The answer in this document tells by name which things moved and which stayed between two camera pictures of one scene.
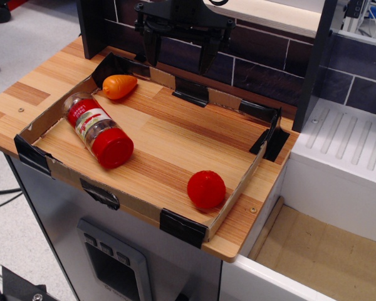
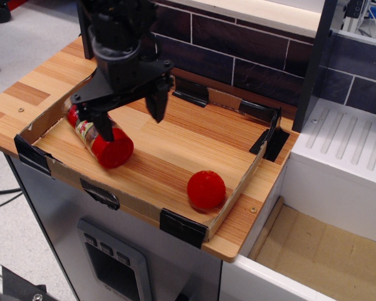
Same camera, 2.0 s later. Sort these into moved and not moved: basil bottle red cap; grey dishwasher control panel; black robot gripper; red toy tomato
Moved: black robot gripper
Not moved: red toy tomato; basil bottle red cap; grey dishwasher control panel
